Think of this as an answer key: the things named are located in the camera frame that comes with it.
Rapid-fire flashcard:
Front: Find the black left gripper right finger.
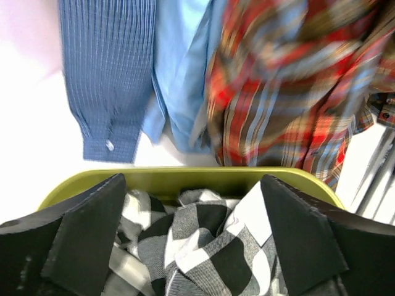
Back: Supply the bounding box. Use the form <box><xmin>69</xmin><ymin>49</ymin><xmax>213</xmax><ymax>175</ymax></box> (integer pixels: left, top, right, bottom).
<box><xmin>261</xmin><ymin>175</ymin><xmax>394</xmax><ymax>295</ymax></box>

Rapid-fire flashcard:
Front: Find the dark blue checkered shirt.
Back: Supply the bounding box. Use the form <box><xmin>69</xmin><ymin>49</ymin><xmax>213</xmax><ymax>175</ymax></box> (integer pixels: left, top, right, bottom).
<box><xmin>59</xmin><ymin>1</ymin><xmax>156</xmax><ymax>163</ymax></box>

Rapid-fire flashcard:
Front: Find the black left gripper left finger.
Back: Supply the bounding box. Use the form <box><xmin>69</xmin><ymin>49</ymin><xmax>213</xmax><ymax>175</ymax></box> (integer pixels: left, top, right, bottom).
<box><xmin>1</xmin><ymin>174</ymin><xmax>126</xmax><ymax>295</ymax></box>

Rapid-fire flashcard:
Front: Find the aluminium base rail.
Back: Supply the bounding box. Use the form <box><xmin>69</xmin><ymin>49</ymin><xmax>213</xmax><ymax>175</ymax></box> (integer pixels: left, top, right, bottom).
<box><xmin>351</xmin><ymin>128</ymin><xmax>394</xmax><ymax>219</ymax></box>

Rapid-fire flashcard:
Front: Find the olive green plastic basket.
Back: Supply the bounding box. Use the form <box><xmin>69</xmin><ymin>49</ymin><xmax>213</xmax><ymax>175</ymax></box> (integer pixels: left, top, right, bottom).
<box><xmin>38</xmin><ymin>166</ymin><xmax>344</xmax><ymax>210</ymax></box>

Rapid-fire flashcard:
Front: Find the black white checkered shirt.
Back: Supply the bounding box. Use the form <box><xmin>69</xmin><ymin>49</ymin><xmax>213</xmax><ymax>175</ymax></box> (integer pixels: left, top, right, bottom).
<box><xmin>103</xmin><ymin>183</ymin><xmax>288</xmax><ymax>295</ymax></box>

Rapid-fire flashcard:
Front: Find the red plaid shirt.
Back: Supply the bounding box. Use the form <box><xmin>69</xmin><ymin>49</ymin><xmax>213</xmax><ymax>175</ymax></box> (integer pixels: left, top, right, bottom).
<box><xmin>206</xmin><ymin>1</ymin><xmax>394</xmax><ymax>189</ymax></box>

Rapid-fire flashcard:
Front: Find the light blue shirt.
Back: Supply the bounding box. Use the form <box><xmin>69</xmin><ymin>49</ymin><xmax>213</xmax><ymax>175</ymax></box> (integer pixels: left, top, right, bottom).
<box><xmin>143</xmin><ymin>0</ymin><xmax>227</xmax><ymax>154</ymax></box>

